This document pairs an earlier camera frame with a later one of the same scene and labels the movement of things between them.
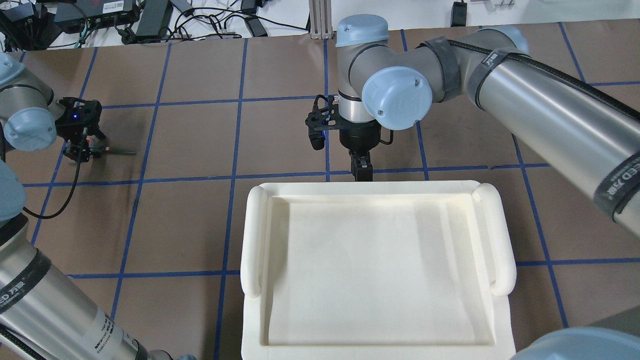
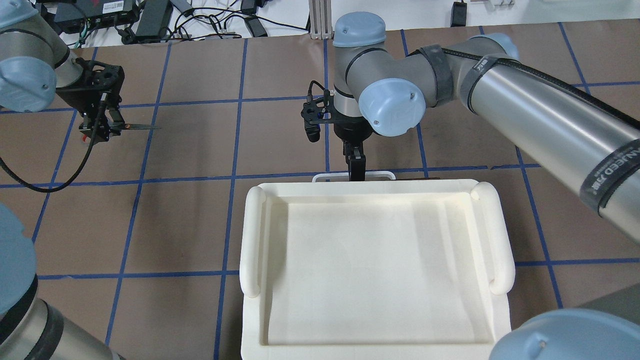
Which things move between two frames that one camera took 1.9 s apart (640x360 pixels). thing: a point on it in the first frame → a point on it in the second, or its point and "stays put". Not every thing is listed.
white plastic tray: (376, 270) stays put
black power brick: (156, 19) stays put
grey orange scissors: (96, 145) → (98, 134)
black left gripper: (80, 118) → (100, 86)
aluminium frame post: (320, 15) stays put
